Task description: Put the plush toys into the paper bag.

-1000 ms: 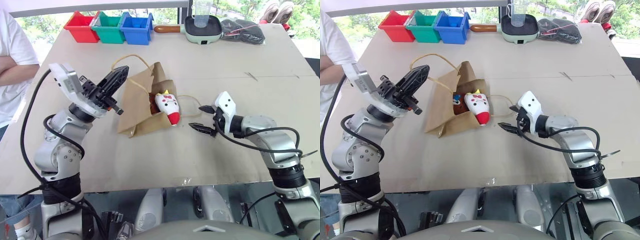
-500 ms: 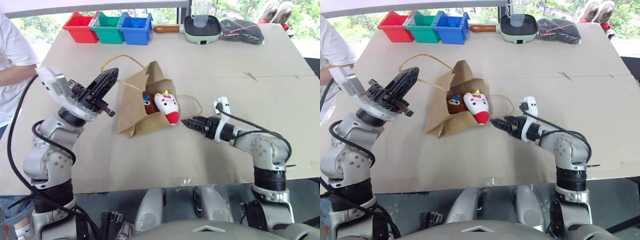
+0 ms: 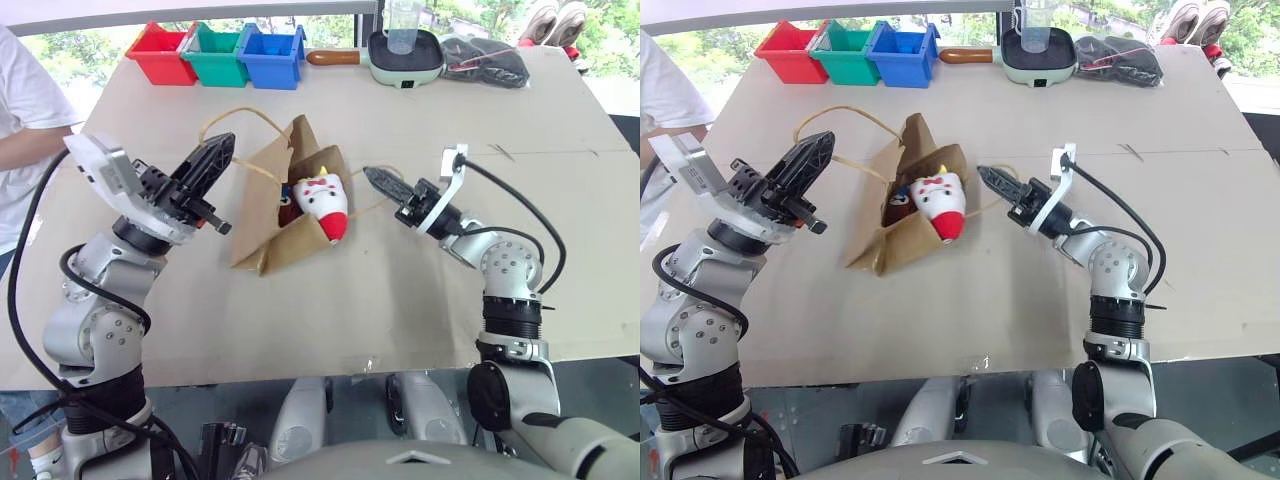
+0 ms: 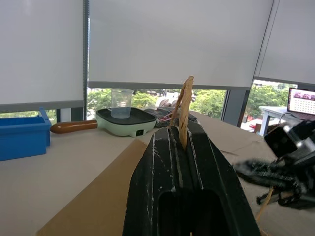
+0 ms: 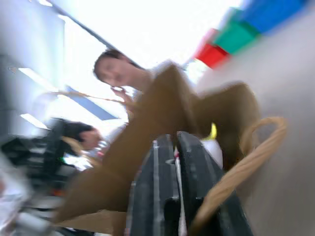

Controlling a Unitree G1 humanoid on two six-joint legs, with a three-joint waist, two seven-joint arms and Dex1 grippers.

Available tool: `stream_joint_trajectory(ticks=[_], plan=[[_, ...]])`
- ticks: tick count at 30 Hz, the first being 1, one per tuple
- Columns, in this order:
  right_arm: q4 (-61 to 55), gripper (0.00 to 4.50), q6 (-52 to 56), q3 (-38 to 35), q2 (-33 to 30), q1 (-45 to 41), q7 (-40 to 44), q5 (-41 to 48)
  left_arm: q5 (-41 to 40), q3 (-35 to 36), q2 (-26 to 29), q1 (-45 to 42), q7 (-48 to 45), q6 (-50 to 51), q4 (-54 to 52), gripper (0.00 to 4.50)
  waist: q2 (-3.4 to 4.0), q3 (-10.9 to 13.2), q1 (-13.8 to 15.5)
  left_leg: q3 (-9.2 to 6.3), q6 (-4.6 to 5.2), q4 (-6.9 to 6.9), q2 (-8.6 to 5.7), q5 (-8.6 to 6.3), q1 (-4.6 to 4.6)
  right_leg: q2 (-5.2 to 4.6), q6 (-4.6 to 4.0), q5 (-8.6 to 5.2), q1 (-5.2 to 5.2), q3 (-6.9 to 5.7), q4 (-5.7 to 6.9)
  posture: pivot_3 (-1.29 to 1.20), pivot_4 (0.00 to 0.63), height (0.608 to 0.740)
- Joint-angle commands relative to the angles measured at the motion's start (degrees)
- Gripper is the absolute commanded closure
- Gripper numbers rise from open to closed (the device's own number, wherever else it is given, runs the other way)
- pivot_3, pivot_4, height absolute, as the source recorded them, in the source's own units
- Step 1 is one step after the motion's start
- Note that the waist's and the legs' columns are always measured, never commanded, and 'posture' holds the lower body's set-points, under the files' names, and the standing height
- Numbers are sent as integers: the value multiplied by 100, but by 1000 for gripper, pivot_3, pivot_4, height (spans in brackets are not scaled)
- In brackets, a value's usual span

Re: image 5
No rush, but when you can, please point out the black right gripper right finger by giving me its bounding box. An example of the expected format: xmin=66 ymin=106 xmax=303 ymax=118
xmin=176 ymin=131 xmax=254 ymax=236

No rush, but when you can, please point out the green bin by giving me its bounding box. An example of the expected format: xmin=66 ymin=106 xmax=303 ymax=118
xmin=213 ymin=21 xmax=261 ymax=55

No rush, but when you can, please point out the person in white shirt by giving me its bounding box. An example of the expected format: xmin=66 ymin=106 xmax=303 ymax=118
xmin=93 ymin=48 xmax=153 ymax=123

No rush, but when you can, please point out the red bin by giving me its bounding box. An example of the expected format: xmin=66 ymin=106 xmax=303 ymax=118
xmin=194 ymin=43 xmax=231 ymax=69

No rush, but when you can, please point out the brown paper bag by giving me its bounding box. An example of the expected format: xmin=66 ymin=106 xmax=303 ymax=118
xmin=39 ymin=59 xmax=288 ymax=236

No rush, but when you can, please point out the blue bin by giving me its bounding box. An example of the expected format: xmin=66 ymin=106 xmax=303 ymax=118
xmin=240 ymin=0 xmax=311 ymax=35

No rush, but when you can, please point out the person with black hair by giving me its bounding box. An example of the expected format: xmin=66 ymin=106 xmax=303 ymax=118
xmin=61 ymin=121 xmax=109 ymax=158

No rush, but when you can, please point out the black machine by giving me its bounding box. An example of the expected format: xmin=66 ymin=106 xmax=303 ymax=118
xmin=0 ymin=118 xmax=74 ymax=197

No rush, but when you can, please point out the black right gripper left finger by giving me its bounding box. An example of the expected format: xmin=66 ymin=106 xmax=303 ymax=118
xmin=126 ymin=134 xmax=181 ymax=236

